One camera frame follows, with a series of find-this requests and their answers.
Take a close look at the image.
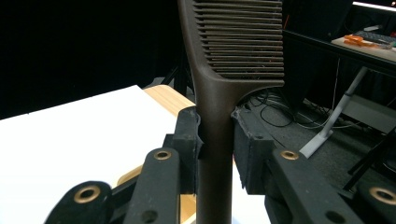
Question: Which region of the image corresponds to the orange object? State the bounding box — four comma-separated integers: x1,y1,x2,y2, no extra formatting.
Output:
343,34,375,49

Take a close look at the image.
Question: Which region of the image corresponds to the tangle of floor cables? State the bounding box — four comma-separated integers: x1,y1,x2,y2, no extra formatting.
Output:
242,88,345,131

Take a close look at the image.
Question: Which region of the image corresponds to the black metal frame stand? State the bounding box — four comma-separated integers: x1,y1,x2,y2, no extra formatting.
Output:
161,52,195,98

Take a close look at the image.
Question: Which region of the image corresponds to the white-legged desk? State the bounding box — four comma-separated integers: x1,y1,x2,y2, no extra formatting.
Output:
299,29,396,160

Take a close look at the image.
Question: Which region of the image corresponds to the dark flat object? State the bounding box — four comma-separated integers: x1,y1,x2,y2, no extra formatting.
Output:
354,29,396,49

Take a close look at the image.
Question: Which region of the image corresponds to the dark brown comb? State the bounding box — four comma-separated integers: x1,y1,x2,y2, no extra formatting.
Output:
177,0,286,224

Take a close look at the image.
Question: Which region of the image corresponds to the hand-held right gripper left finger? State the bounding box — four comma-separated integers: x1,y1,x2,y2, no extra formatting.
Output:
163,105,204,194

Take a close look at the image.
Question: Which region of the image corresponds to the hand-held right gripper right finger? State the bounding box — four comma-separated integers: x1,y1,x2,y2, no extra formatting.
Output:
231,106,277,196

